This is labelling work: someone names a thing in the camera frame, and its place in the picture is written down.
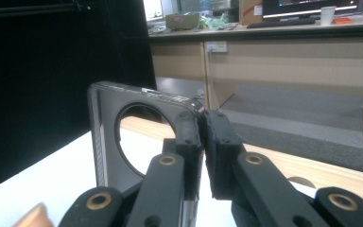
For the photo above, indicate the black keyboard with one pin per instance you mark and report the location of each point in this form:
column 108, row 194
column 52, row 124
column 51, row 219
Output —
column 280, row 22

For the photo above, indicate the white table sheet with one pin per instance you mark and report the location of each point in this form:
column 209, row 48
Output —
column 44, row 176

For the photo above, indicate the small orange item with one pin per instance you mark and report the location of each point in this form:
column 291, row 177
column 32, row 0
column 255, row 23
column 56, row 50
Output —
column 342, row 20

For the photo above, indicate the cardboard box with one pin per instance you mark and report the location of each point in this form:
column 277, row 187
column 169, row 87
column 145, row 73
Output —
column 249, row 11

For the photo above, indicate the white paper cup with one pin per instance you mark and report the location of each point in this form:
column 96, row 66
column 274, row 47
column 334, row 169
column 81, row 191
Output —
column 327, row 15

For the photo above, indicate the grey lid with round window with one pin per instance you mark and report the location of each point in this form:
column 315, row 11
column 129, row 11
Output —
column 107, row 107

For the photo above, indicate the black curtain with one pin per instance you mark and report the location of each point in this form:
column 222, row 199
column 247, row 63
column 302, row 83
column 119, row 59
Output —
column 28, row 78

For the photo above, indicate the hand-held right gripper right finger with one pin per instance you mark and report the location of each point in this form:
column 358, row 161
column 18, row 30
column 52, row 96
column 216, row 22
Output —
column 222, row 148

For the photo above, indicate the green plastic wrapping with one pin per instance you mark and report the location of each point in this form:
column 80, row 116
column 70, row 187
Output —
column 217, row 22

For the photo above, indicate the computer monitor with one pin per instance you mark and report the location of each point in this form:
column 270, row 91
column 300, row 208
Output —
column 308, row 6

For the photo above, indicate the white wall socket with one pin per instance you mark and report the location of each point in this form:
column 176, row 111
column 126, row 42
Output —
column 216, row 46

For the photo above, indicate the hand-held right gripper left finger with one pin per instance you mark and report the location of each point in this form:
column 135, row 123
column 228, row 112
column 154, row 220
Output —
column 189, row 142

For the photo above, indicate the grey box with pink label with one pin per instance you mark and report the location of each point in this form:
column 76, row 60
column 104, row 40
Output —
column 182, row 21

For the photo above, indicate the beige wooden desk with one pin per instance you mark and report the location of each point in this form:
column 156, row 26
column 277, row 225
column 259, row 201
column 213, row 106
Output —
column 280, row 63

